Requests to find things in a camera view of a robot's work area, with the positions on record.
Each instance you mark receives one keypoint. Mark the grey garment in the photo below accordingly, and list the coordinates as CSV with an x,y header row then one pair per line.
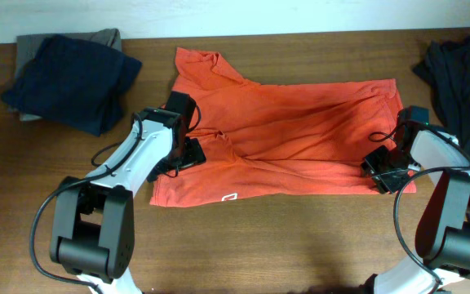
x,y
27,47

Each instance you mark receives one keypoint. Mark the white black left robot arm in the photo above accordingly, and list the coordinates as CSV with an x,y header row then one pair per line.
x,y
93,232

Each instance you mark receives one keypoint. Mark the navy garment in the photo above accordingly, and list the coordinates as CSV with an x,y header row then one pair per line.
x,y
74,82

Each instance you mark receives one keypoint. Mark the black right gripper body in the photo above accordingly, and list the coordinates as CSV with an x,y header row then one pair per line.
x,y
387,168

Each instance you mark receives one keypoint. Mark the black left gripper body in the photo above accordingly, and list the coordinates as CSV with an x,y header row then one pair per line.
x,y
184,155

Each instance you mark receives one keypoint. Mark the red soccer t-shirt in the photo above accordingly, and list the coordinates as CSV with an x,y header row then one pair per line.
x,y
275,139

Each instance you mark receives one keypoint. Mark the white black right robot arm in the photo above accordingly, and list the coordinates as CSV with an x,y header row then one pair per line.
x,y
441,255

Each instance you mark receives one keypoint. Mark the black crumpled garment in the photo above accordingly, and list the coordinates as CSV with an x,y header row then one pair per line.
x,y
446,68

